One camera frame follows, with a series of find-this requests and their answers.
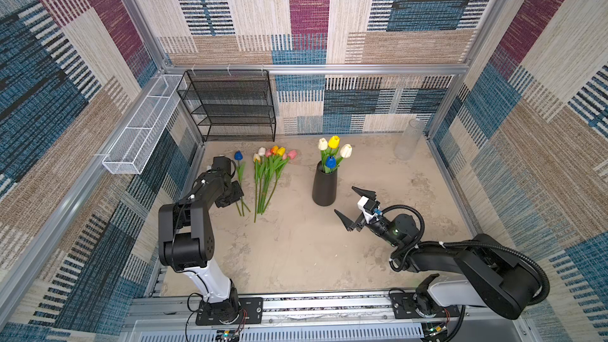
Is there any black cylindrical vase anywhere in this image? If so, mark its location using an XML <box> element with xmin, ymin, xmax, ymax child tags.
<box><xmin>312</xmin><ymin>162</ymin><xmax>338</xmax><ymax>207</ymax></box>

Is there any cream white tulip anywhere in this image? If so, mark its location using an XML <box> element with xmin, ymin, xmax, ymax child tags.
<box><xmin>332</xmin><ymin>144</ymin><xmax>352</xmax><ymax>171</ymax></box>

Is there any blue tulip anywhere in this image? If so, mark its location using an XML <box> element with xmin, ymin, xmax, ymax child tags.
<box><xmin>324</xmin><ymin>156</ymin><xmax>337</xmax><ymax>174</ymax></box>
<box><xmin>234</xmin><ymin>150</ymin><xmax>250</xmax><ymax>217</ymax></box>

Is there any yellow tulip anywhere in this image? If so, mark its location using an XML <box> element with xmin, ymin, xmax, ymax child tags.
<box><xmin>328</xmin><ymin>136</ymin><xmax>340</xmax><ymax>157</ymax></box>

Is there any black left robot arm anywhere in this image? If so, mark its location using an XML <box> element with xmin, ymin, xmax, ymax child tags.
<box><xmin>158</xmin><ymin>156</ymin><xmax>243</xmax><ymax>323</ymax></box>

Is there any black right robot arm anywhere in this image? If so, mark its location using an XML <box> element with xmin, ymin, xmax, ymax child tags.
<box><xmin>336</xmin><ymin>188</ymin><xmax>550</xmax><ymax>320</ymax></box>

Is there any clear glass vase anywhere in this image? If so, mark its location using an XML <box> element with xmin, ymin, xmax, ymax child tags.
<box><xmin>394</xmin><ymin>119</ymin><xmax>425</xmax><ymax>160</ymax></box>

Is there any bundled tulip bunch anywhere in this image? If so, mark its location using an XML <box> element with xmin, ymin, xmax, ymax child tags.
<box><xmin>253</xmin><ymin>146</ymin><xmax>288</xmax><ymax>222</ymax></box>

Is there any pink tulip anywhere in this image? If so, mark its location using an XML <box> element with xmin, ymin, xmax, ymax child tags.
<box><xmin>266</xmin><ymin>150</ymin><xmax>297</xmax><ymax>206</ymax></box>

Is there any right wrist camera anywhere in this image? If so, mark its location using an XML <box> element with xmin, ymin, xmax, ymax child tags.
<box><xmin>357</xmin><ymin>196</ymin><xmax>383</xmax><ymax>221</ymax></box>

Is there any black wire mesh shelf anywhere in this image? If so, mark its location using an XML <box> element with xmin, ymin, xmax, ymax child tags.
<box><xmin>177</xmin><ymin>70</ymin><xmax>277</xmax><ymax>142</ymax></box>

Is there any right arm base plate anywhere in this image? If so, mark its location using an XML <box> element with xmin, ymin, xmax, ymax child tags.
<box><xmin>388</xmin><ymin>288</ymin><xmax>461</xmax><ymax>319</ymax></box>

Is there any aluminium mounting rail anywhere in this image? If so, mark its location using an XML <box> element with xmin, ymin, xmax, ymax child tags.
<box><xmin>119</xmin><ymin>290</ymin><xmax>541</xmax><ymax>341</ymax></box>

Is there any white wire mesh basket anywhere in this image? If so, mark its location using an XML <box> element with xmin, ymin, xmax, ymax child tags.
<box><xmin>102</xmin><ymin>74</ymin><xmax>181</xmax><ymax>175</ymax></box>

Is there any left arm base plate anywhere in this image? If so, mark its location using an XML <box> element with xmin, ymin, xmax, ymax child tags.
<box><xmin>195</xmin><ymin>297</ymin><xmax>264</xmax><ymax>326</ymax></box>

